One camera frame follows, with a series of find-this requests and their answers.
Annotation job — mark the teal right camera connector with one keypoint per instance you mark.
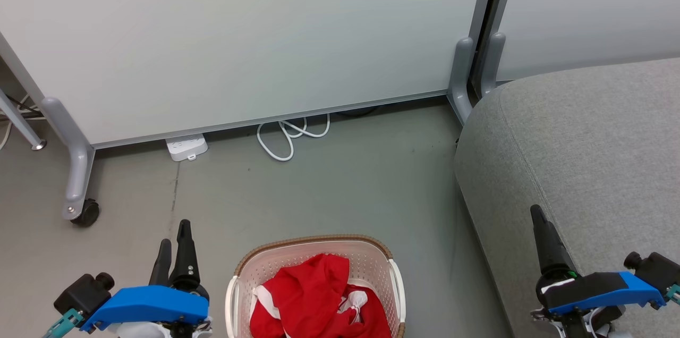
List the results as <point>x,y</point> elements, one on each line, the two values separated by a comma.
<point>673,293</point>

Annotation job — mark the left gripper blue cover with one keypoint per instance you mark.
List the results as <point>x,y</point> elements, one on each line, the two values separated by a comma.
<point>149,303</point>

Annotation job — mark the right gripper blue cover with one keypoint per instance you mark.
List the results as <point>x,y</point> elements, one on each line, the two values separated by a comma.
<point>600,287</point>

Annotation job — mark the black caster wheel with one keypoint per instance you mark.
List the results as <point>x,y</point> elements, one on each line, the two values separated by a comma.
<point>88,213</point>

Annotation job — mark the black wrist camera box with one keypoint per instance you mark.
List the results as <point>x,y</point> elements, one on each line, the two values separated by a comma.
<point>656,268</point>
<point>82,293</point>

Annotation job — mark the red shorts with white trim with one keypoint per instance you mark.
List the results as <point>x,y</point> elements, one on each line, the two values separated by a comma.
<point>305,295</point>

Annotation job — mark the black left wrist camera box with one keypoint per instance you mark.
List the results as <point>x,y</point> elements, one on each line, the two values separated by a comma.
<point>82,293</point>

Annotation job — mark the white plastic laundry basket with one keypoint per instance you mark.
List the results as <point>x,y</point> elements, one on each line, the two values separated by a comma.
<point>372,269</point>

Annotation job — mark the large white partition panel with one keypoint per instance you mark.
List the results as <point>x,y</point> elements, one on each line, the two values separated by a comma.
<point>239,35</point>

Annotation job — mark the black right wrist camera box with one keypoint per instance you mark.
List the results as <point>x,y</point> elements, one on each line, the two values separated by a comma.
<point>656,268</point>

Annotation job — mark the red and white garment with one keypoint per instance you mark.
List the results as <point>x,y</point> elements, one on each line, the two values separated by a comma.
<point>366,311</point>

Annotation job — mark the teal camera connector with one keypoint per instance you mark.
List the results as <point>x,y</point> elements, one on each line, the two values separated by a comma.
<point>673,293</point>
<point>62,323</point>

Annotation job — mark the grey metal stand leg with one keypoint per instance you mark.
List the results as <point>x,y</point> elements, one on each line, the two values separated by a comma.
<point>18,120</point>

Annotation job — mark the teal left camera connector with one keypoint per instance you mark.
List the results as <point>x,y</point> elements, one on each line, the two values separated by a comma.
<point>62,323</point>

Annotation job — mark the grey partition leg with caster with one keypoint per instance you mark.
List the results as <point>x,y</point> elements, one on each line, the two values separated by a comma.
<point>78,162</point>

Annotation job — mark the white power strip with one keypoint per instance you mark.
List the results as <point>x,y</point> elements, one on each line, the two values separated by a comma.
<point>186,146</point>

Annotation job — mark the grey fabric sofa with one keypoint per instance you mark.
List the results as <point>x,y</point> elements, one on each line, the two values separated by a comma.
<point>584,146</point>

